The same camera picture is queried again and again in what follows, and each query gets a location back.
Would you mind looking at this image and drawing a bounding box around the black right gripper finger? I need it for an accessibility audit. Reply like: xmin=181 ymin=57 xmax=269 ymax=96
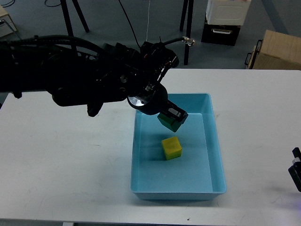
xmin=288 ymin=147 xmax=301 ymax=192

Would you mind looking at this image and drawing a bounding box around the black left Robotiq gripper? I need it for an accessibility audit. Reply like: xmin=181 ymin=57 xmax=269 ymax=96
xmin=127 ymin=84 xmax=188 ymax=124

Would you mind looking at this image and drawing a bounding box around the green wooden cube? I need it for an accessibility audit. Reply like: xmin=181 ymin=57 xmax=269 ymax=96
xmin=157 ymin=113 xmax=182 ymax=132

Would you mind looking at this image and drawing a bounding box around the yellow wooden cube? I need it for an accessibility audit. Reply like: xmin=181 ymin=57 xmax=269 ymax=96
xmin=161 ymin=136 xmax=182 ymax=160

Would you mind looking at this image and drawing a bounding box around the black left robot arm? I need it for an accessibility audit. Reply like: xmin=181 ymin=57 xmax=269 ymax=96
xmin=0 ymin=35 xmax=188 ymax=126

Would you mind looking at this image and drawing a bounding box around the black storage box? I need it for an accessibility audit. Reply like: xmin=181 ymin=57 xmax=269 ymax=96
xmin=201 ymin=19 xmax=241 ymax=46

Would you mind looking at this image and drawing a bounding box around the cardboard box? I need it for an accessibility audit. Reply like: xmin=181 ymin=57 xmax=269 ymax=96
xmin=245 ymin=30 xmax=301 ymax=70

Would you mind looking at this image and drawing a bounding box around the light blue plastic bin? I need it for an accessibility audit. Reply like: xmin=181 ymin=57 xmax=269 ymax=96
xmin=130 ymin=93 xmax=227 ymax=201

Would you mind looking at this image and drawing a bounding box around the black table leg right pair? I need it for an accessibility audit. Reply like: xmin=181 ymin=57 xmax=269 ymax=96
xmin=179 ymin=0 xmax=194 ymax=65

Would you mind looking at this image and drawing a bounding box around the black table leg pair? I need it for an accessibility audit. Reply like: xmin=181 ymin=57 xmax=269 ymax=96
xmin=60 ymin=0 xmax=90 ymax=38
xmin=179 ymin=0 xmax=194 ymax=65

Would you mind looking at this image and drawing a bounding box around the white storage crate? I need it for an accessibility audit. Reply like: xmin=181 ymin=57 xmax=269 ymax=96
xmin=206 ymin=0 xmax=251 ymax=26

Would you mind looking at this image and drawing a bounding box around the black table leg left pair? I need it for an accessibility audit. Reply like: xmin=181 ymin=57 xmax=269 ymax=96
xmin=60 ymin=0 xmax=90 ymax=38

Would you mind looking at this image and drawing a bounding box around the wooden cabinet at left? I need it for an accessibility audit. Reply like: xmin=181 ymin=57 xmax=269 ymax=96
xmin=0 ymin=6 xmax=18 ymax=38

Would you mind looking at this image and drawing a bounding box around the white hanging cable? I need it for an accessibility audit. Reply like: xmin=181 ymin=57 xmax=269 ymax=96
xmin=145 ymin=0 xmax=151 ymax=42

